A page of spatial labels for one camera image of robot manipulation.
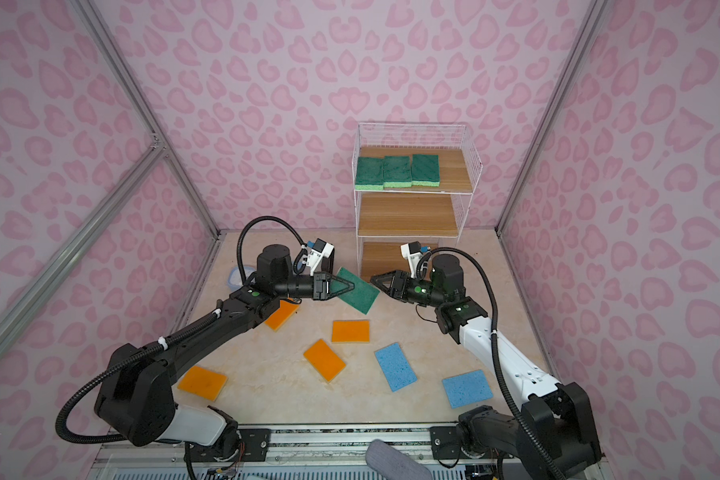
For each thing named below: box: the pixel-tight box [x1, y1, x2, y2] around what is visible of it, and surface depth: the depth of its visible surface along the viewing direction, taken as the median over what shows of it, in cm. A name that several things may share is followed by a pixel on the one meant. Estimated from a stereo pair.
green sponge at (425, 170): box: [411, 154, 440, 187], surface depth 76 cm
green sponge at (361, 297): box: [332, 267, 380, 315], surface depth 74 cm
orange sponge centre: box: [331, 320, 371, 343], surface depth 95 cm
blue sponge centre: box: [374, 342, 418, 393], surface depth 86 cm
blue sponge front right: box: [442, 369, 494, 409], surface depth 83 cm
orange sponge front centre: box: [303, 339, 347, 382], surface depth 89 cm
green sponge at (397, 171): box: [383, 156, 412, 188], surface depth 76 cm
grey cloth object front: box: [365, 439, 433, 480], surface depth 70 cm
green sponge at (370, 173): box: [355, 156, 384, 190], surface depth 75 cm
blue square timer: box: [228, 265, 257, 291], surface depth 105 cm
